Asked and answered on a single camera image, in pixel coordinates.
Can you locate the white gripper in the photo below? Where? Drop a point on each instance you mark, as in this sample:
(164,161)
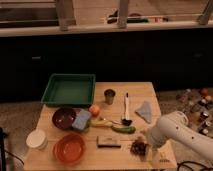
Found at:
(150,154)

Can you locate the bunch of dark grapes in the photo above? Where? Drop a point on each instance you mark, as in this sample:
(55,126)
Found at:
(138,148)

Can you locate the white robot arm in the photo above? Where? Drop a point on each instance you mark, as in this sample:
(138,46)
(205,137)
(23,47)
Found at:
(175,126)

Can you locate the green cucumber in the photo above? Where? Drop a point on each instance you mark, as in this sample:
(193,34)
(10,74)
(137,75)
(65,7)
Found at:
(124,130)

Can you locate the light blue cloth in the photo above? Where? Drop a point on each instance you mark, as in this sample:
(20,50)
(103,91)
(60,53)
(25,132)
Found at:
(144,111)

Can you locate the brown rectangular block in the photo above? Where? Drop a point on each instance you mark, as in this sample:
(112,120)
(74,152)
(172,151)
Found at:
(104,141)

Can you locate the metal spoon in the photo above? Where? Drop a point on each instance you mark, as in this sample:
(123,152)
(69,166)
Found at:
(114,122)

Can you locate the yellow banana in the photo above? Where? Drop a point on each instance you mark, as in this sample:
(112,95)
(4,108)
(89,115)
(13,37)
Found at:
(101,123)

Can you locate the orange peach fruit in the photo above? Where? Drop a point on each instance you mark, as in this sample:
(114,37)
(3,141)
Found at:
(94,110)

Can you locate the blue sponge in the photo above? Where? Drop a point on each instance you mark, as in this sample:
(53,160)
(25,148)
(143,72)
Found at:
(81,120)

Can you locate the orange plastic bowl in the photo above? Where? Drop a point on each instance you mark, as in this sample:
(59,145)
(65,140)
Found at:
(70,149)

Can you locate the dark red bowl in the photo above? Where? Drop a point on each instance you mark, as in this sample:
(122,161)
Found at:
(63,118)

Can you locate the green plastic tray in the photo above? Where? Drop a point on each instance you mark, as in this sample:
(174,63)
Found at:
(75,90)

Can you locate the white round container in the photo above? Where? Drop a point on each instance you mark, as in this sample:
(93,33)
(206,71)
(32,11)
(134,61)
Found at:
(37,139)

